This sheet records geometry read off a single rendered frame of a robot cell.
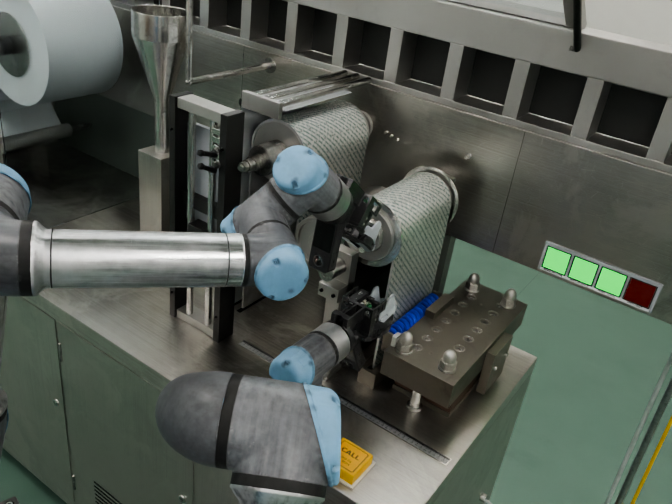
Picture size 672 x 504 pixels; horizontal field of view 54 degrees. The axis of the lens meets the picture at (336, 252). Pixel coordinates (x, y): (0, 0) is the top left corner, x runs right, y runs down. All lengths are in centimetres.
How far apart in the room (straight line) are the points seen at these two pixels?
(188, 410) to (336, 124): 83
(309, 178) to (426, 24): 67
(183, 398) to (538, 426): 226
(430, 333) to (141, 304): 71
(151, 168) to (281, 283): 99
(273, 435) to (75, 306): 98
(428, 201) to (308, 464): 76
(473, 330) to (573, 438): 152
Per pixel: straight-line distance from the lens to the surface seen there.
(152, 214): 189
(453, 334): 147
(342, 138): 148
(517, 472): 272
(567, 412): 308
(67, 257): 88
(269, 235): 93
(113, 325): 163
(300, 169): 99
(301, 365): 113
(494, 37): 149
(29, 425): 225
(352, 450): 131
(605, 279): 152
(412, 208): 136
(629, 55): 141
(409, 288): 146
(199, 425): 81
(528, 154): 150
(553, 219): 152
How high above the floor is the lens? 185
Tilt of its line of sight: 29 degrees down
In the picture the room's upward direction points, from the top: 8 degrees clockwise
